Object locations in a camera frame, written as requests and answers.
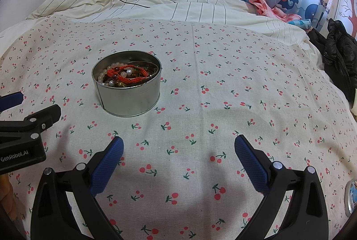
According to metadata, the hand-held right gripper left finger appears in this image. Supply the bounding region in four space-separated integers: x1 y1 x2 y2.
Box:
30 136 125 240

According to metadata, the round tin lid blue print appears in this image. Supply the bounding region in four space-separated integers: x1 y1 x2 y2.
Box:
345 179 357 217

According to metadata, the red braided bracelet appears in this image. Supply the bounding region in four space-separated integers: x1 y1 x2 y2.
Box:
107 64 149 81

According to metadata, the round metal tin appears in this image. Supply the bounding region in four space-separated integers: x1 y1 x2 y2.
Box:
92 51 162 118

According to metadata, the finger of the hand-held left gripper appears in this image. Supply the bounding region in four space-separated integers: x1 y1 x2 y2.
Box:
0 92 24 112
0 104 62 147

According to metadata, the white striped quilt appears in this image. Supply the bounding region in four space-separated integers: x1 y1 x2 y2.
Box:
0 0 311 46

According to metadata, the light blue cloth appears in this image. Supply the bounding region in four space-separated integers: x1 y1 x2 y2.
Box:
287 19 311 30

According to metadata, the cherry print bedsheet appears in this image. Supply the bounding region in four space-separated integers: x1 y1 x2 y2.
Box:
0 17 357 240

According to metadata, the black jacket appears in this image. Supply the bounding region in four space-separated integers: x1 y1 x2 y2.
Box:
307 18 357 106

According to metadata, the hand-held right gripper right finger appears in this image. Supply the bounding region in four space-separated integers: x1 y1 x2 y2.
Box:
234 134 330 240

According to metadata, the pink cloth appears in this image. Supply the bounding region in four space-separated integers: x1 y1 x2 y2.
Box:
247 0 302 21

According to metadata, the tree wall sticker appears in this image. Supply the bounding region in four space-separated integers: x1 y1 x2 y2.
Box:
339 0 357 37

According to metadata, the white bead bracelet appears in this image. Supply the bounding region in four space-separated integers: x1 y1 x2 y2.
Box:
97 62 133 88

